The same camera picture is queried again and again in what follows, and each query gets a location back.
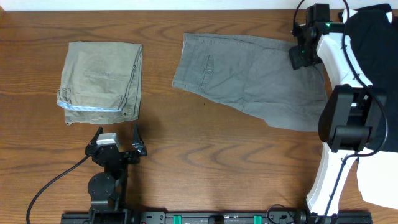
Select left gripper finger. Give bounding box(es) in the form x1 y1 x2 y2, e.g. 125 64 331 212
132 123 147 156
88 127 103 149

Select grey shorts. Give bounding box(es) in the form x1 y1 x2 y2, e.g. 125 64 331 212
172 33 328 132

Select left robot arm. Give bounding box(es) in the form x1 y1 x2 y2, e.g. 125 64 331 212
85 124 147 224

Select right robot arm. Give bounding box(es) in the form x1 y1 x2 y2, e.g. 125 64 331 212
289 21 387 223

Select folded khaki shorts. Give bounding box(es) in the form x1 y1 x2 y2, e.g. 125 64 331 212
57 42 143 125

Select black garment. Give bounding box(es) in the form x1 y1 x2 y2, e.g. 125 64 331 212
346 4 397 152

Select white garment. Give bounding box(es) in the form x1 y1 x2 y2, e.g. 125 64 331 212
343 9 397 209

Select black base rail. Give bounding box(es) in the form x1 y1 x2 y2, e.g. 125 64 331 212
60 210 373 224

